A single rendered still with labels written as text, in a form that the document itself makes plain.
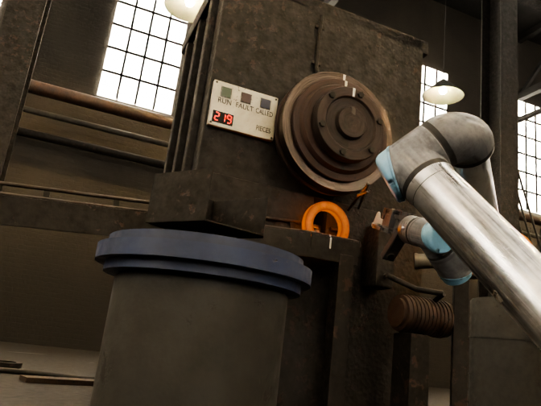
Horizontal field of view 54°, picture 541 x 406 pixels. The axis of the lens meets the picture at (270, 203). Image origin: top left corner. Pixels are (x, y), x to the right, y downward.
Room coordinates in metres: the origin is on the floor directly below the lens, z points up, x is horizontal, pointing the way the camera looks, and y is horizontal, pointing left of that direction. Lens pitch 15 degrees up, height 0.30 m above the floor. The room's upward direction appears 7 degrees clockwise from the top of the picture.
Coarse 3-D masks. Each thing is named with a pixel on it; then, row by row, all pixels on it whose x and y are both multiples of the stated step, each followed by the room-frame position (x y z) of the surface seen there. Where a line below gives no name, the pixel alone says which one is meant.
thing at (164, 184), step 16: (160, 176) 1.37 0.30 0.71; (176, 176) 1.33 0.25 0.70; (192, 176) 1.30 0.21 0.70; (208, 176) 1.27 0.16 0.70; (160, 192) 1.36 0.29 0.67; (176, 192) 1.33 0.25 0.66; (192, 192) 1.30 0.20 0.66; (208, 192) 1.27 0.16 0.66; (160, 208) 1.35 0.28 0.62; (176, 208) 1.32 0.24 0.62; (192, 208) 1.29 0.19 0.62; (208, 208) 1.58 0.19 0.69; (224, 208) 1.57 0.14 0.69; (240, 208) 1.53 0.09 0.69; (256, 208) 1.50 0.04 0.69; (160, 224) 1.39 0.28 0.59; (176, 224) 1.37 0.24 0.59; (192, 224) 1.35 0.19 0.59; (208, 224) 1.33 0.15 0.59; (224, 224) 1.33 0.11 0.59; (240, 224) 1.53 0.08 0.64; (256, 224) 1.50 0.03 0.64
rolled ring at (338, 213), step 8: (312, 208) 1.84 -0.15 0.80; (320, 208) 1.85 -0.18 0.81; (328, 208) 1.86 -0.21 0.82; (336, 208) 1.87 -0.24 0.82; (304, 216) 1.84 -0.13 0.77; (312, 216) 1.84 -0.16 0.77; (336, 216) 1.89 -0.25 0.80; (344, 216) 1.89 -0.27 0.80; (304, 224) 1.83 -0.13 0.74; (312, 224) 1.84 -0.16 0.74; (344, 224) 1.89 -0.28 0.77; (344, 232) 1.89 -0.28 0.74
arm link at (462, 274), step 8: (448, 256) 1.52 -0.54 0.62; (456, 256) 1.53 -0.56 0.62; (432, 264) 1.57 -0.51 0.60; (440, 264) 1.54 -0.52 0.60; (448, 264) 1.53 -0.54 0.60; (456, 264) 1.54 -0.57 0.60; (464, 264) 1.54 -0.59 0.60; (440, 272) 1.57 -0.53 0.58; (448, 272) 1.55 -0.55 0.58; (456, 272) 1.55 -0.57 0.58; (464, 272) 1.55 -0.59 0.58; (472, 272) 1.57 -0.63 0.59; (448, 280) 1.58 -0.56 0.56; (456, 280) 1.56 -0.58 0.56; (464, 280) 1.56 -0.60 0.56
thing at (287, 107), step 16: (304, 80) 1.78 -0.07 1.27; (352, 80) 1.85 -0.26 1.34; (288, 96) 1.76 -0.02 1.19; (288, 112) 1.76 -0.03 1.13; (384, 112) 1.91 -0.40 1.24; (288, 128) 1.76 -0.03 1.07; (288, 144) 1.77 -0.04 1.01; (288, 160) 1.83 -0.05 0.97; (304, 160) 1.79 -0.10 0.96; (304, 176) 1.84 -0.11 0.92; (320, 176) 1.82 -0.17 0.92; (368, 176) 1.89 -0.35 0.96; (336, 192) 1.90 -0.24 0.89
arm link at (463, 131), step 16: (448, 112) 1.05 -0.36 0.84; (448, 128) 1.01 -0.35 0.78; (464, 128) 1.02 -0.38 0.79; (480, 128) 1.04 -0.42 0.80; (464, 144) 1.03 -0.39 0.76; (480, 144) 1.04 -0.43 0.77; (464, 160) 1.07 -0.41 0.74; (480, 160) 1.09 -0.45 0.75; (464, 176) 1.18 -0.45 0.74; (480, 176) 1.17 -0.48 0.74; (480, 192) 1.23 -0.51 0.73; (496, 208) 1.34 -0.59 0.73
